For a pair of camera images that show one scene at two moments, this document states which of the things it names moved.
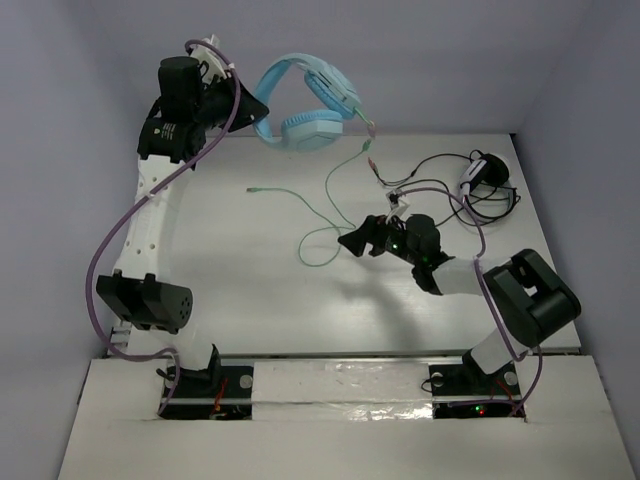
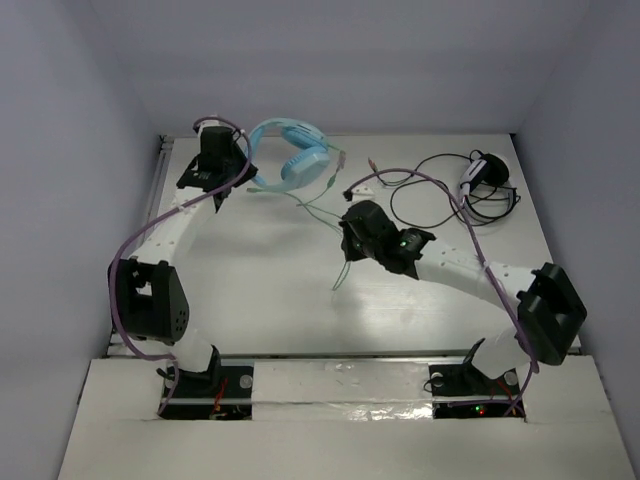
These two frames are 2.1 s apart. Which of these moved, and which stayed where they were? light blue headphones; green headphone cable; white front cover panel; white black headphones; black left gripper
Moved: black left gripper; green headphone cable; light blue headphones
Stayed: white black headphones; white front cover panel
